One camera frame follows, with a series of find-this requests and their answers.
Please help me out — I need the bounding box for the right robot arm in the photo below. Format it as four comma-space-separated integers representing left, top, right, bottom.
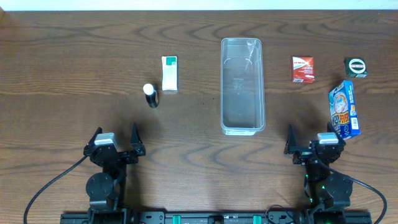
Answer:
284, 123, 353, 212

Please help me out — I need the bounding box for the left black cable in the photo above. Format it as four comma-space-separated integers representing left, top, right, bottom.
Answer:
23, 154, 90, 224

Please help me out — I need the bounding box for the black cable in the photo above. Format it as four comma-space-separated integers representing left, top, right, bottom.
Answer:
313, 149, 388, 224
23, 154, 90, 224

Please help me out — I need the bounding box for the clear plastic container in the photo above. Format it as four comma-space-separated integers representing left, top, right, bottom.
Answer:
220, 38, 266, 136

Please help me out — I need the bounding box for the blue fever patch box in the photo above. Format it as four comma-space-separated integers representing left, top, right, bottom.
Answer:
328, 80, 361, 140

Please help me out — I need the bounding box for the right black cable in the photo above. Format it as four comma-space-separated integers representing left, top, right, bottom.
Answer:
313, 149, 388, 224

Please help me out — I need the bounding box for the dark bottle white cap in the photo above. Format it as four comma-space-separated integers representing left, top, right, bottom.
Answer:
143, 83, 159, 108

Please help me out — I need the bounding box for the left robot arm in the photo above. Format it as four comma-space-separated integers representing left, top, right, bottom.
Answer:
83, 124, 146, 212

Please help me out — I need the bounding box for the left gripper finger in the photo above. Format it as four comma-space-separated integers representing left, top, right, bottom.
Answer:
130, 123, 144, 152
88, 127, 103, 146

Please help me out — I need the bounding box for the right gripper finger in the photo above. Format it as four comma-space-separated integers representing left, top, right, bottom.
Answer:
285, 124, 297, 149
326, 122, 342, 140

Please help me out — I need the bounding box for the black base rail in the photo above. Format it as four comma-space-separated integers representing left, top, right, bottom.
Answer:
60, 208, 372, 224

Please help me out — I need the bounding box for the white green Panadol box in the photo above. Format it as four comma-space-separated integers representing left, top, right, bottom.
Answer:
162, 56, 178, 91

